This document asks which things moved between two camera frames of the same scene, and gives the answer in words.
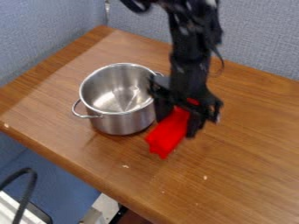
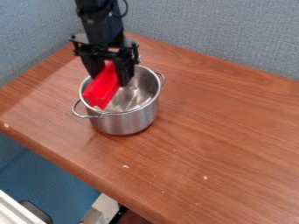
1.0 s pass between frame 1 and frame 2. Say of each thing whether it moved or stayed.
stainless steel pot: stayed
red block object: moved
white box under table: stayed
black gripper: moved
